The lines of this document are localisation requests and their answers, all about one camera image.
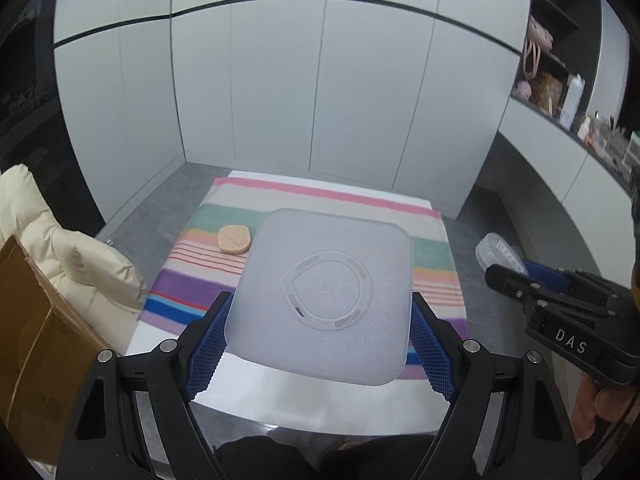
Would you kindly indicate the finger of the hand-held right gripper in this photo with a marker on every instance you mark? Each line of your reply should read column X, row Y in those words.
column 545, row 275
column 505, row 277

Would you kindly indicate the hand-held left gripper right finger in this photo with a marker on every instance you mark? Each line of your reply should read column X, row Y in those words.
column 432, row 355

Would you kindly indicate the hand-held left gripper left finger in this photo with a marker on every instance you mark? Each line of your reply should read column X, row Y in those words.
column 205, row 355

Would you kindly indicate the clear plastic container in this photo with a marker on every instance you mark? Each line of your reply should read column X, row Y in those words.
column 492, row 250

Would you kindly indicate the beige oval wooden block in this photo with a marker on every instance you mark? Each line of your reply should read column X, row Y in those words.
column 234, row 240

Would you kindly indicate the translucent square plastic lid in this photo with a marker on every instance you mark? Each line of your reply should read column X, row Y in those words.
column 320, row 270

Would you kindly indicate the brown cardboard box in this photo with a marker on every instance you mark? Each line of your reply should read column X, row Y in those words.
column 30, row 320

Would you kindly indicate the person's right hand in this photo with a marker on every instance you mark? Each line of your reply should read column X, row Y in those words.
column 605, row 402

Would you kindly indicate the white curved cabinet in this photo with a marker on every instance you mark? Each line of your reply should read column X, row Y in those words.
column 540, row 160

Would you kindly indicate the green white box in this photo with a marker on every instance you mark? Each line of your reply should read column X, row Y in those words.
column 632, row 147

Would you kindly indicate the cream padded armchair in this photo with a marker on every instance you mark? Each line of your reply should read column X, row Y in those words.
column 75, row 265

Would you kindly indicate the white bottle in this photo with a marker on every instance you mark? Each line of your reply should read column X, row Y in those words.
column 572, row 100

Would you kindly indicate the brown patterned item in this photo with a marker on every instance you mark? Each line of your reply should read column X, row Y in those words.
column 547, row 90

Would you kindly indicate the pink plush toy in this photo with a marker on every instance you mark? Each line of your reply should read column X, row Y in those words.
column 523, row 90

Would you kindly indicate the striped colourful cloth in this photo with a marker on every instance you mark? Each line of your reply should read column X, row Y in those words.
column 310, row 195

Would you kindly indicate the pink handbag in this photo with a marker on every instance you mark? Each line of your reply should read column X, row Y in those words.
column 540, row 35

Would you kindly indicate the tall black cabinet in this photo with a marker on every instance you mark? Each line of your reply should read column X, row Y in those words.
column 30, row 85

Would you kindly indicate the dark wall shelf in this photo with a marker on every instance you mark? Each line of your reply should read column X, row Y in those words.
column 555, row 10

